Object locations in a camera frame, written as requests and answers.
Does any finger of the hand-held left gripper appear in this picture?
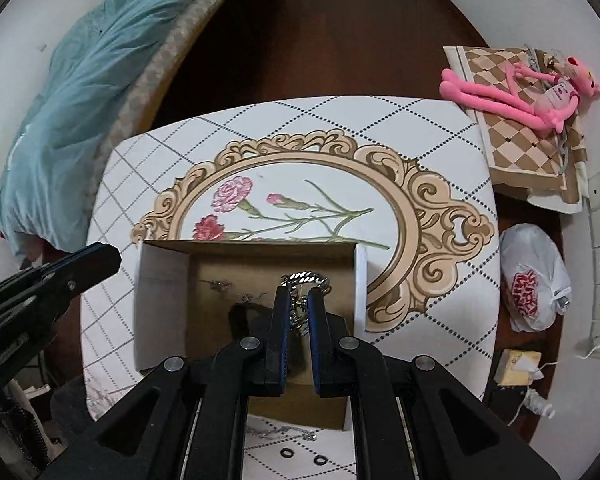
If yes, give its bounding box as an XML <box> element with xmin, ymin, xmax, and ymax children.
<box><xmin>0</xmin><ymin>242</ymin><xmax>122</xmax><ymax>313</ymax></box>
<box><xmin>0</xmin><ymin>300</ymin><xmax>71</xmax><ymax>382</ymax></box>

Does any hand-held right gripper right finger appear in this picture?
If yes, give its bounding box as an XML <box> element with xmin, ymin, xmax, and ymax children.
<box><xmin>307</xmin><ymin>289</ymin><xmax>561</xmax><ymax>480</ymax></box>

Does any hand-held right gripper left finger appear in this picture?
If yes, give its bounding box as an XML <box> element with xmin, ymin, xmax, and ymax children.
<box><xmin>62</xmin><ymin>285</ymin><xmax>293</xmax><ymax>480</ymax></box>

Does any silver chain bracelet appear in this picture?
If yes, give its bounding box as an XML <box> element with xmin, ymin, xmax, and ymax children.
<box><xmin>280</xmin><ymin>271</ymin><xmax>332</xmax><ymax>333</ymax></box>

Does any black bag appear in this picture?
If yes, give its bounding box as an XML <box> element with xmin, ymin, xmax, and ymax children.
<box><xmin>0</xmin><ymin>375</ymin><xmax>88</xmax><ymax>480</ymax></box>

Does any light blue duvet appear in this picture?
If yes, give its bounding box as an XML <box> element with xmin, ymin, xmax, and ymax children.
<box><xmin>0</xmin><ymin>0</ymin><xmax>242</xmax><ymax>267</ymax></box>

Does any yellow cardboard box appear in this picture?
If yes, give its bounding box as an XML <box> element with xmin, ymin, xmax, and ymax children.
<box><xmin>495</xmin><ymin>349</ymin><xmax>542</xmax><ymax>387</ymax></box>

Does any white floral printed table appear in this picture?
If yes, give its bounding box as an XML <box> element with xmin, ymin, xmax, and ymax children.
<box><xmin>80</xmin><ymin>95</ymin><xmax>501</xmax><ymax>480</ymax></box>

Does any white charger plug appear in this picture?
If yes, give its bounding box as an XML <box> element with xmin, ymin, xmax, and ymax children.
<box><xmin>521</xmin><ymin>389</ymin><xmax>557</xmax><ymax>419</ymax></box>

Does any white plastic bag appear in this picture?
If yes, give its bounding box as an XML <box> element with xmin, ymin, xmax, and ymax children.
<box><xmin>499</xmin><ymin>223</ymin><xmax>573</xmax><ymax>334</ymax></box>

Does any brown checkered cushion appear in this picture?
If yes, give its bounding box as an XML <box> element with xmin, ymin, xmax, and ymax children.
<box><xmin>442</xmin><ymin>46</ymin><xmax>589</xmax><ymax>216</ymax></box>

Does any pink plush toy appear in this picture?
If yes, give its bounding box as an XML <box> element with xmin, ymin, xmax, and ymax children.
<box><xmin>440</xmin><ymin>55</ymin><xmax>600</xmax><ymax>135</ymax></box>

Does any silver chain necklace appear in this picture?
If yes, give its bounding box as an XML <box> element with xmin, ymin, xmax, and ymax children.
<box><xmin>246</xmin><ymin>424</ymin><xmax>319</xmax><ymax>442</ymax></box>

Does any thin silver necklace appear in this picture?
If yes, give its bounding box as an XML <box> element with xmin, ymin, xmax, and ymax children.
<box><xmin>199</xmin><ymin>279</ymin><xmax>272</xmax><ymax>307</ymax></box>

